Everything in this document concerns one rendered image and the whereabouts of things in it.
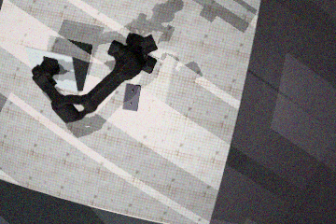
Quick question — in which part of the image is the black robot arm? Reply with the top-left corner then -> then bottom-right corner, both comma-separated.
31,33 -> 158,124

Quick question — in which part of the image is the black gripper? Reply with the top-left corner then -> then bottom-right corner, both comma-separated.
107,40 -> 157,74

